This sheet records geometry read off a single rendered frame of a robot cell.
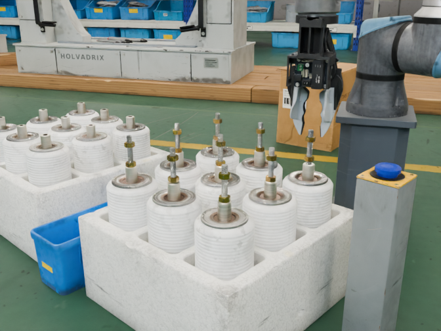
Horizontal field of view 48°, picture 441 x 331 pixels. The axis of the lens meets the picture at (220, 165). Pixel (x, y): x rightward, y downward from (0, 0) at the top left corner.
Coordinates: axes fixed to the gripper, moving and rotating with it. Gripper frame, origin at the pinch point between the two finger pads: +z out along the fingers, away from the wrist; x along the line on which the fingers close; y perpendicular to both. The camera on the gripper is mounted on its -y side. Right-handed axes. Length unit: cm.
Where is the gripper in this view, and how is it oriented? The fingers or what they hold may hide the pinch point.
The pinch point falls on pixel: (312, 127)
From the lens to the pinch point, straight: 93.5
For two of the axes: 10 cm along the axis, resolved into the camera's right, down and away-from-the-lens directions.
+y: -3.7, 3.1, -8.7
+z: 0.0, 9.4, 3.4
